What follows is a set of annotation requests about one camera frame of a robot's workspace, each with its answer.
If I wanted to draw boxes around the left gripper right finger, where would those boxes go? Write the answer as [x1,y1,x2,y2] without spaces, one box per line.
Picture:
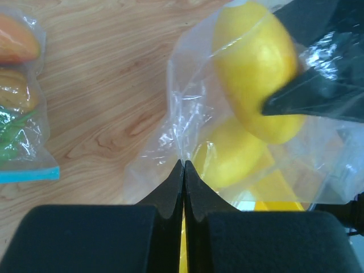
[184,162,361,272]

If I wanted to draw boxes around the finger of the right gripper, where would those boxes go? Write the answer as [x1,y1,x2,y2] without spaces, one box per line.
[261,56,363,123]
[274,0,363,46]

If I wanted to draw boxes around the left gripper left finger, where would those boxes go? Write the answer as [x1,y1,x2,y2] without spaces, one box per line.
[1,162,184,272]

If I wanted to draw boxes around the fake yellow lemon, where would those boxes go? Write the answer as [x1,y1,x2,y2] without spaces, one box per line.
[212,1,305,144]

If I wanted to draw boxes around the red-zip clear bag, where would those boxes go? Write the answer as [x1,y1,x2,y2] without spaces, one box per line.
[122,1,363,210]

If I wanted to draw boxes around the fake orange-yellow mango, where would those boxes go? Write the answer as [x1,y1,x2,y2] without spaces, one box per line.
[192,118,267,190]

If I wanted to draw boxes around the blue-zip clear bag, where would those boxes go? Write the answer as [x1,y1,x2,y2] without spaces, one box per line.
[1,6,60,184]

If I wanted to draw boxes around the fake green grapes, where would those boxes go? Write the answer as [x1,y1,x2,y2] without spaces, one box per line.
[1,106,38,165]

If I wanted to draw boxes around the fake brown walnuts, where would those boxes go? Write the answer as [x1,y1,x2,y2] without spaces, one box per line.
[1,68,39,114]

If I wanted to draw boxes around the fake red-yellow mango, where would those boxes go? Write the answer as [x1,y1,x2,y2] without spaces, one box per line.
[1,14,41,64]

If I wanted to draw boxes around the yellow plastic tray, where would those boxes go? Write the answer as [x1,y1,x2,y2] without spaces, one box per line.
[179,148,305,272]

